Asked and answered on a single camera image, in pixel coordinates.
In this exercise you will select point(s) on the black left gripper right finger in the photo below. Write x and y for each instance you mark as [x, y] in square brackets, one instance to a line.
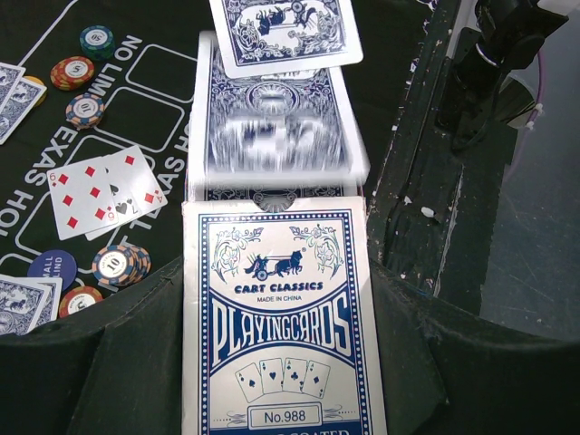
[446, 371]

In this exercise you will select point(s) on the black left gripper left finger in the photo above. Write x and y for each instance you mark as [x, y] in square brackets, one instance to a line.
[113, 368]

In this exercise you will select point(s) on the orange chips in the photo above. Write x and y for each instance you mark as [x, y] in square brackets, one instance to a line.
[78, 299]
[71, 73]

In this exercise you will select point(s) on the pink chips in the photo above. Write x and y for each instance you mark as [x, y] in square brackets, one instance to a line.
[85, 111]
[120, 265]

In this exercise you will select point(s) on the dealt card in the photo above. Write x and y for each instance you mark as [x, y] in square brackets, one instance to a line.
[28, 302]

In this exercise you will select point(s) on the blue small blind button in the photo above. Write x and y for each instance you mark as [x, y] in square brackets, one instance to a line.
[55, 263]

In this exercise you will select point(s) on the face-up community cards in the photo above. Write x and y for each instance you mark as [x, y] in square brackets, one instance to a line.
[92, 196]

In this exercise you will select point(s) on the blue playing card deck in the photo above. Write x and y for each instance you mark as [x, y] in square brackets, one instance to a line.
[279, 332]

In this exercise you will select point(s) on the dealt cards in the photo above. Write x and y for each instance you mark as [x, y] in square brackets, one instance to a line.
[18, 97]

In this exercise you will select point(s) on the yellow big blind button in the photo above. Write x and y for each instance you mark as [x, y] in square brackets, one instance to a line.
[34, 79]

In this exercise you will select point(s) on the green chip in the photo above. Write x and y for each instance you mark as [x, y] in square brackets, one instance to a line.
[97, 42]

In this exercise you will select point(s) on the card drawn from deck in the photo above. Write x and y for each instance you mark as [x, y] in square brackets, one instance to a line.
[269, 37]

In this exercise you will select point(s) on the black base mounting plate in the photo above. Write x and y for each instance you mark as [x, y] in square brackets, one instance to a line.
[431, 216]

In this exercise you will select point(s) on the black poker table mat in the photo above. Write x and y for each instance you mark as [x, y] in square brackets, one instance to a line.
[147, 88]

